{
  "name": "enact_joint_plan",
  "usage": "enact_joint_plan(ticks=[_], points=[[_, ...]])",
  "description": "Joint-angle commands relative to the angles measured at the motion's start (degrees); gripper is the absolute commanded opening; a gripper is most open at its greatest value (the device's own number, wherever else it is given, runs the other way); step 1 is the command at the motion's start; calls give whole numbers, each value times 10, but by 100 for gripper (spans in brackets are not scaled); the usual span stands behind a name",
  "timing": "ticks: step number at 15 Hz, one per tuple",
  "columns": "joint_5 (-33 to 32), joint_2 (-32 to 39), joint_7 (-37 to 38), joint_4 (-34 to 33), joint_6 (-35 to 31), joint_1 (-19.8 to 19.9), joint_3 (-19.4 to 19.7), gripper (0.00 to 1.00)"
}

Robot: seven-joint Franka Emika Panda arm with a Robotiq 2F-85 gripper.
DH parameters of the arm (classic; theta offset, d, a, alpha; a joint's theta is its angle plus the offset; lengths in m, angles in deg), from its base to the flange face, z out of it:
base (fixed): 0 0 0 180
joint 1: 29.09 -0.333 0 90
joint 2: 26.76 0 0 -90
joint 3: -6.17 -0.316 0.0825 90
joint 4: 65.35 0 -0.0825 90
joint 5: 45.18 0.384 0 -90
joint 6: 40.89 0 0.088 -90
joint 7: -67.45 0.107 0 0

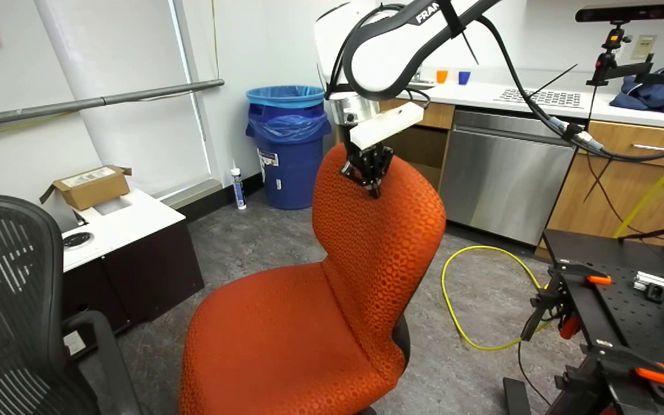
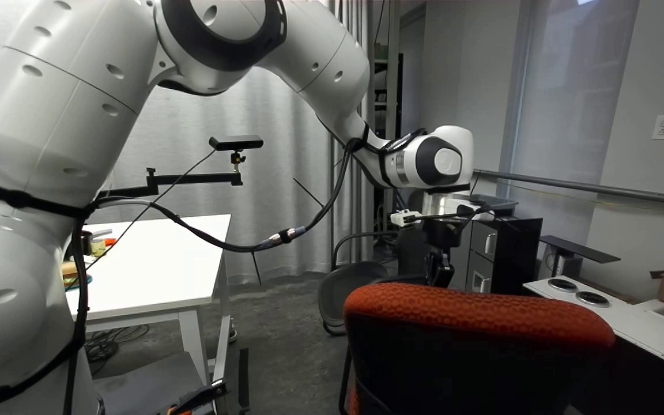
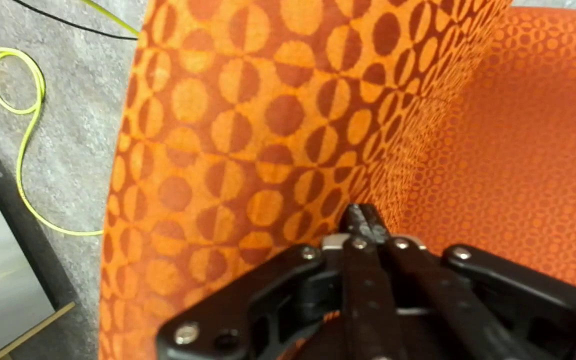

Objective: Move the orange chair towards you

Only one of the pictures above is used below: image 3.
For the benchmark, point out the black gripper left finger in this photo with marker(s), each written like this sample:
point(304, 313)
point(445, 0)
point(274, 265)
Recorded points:
point(361, 300)

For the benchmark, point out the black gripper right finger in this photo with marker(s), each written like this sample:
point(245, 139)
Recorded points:
point(514, 300)

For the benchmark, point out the orange fabric office chair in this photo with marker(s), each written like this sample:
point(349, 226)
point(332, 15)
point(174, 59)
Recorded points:
point(269, 101)

